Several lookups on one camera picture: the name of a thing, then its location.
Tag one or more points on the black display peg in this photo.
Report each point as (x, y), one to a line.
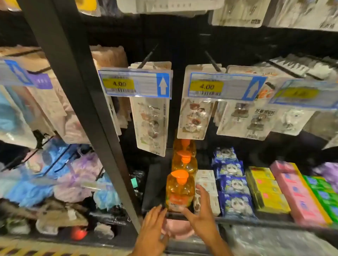
(147, 56)
(213, 61)

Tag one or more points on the blue panda print packet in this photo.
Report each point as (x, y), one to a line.
(237, 205)
(225, 155)
(235, 184)
(230, 169)

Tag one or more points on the hanging clear hook packets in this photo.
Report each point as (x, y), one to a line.
(195, 118)
(151, 124)

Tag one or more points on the orange pump soap bottle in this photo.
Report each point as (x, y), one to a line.
(184, 145)
(179, 191)
(184, 163)

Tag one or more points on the person's right forearm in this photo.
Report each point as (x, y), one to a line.
(217, 248)

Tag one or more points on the hanging metal hook packets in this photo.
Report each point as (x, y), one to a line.
(248, 121)

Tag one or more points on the hanging white hook packet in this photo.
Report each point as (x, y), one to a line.
(291, 121)

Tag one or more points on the stack of green soap boxes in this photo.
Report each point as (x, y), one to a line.
(323, 195)

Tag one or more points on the person's right thumb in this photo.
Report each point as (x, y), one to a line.
(189, 214)

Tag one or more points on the pink plastic dish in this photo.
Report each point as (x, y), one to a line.
(178, 230)

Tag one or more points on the hanging beige packets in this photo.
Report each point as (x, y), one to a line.
(113, 56)

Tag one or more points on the yellow packet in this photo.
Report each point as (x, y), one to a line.
(88, 5)

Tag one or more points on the light blue bath sponge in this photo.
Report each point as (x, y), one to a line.
(107, 195)

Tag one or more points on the person's left thumb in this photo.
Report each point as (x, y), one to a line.
(165, 239)

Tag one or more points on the white plastic rack packet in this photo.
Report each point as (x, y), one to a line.
(169, 5)

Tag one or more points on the black shelf edge rail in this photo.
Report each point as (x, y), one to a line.
(264, 222)

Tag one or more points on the person's left hand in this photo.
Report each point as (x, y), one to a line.
(149, 234)

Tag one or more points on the person's right hand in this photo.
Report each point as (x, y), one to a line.
(204, 224)

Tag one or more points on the clear plastic bags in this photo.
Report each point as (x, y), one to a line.
(277, 242)

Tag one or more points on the stack of white boxes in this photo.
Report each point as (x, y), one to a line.
(208, 182)

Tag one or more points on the red round item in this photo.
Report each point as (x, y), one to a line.
(78, 233)

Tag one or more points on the hanging white clip packets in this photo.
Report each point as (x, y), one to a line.
(303, 67)

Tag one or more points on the hanging pink cloth packets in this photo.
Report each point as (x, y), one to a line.
(52, 105)

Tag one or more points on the white card packet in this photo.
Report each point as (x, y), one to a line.
(240, 12)
(303, 13)

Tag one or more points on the purple bath sponge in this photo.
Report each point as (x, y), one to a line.
(76, 176)

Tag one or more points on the purple packet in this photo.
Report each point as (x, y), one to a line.
(328, 172)

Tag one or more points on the black shelf upright post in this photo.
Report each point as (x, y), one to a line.
(79, 89)

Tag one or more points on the yellow price tag holder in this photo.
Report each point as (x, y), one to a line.
(224, 86)
(303, 94)
(137, 83)

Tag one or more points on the stack of yellow soap boxes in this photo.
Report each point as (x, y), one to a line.
(266, 190)

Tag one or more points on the stack of pink soap boxes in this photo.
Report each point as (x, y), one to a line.
(298, 195)

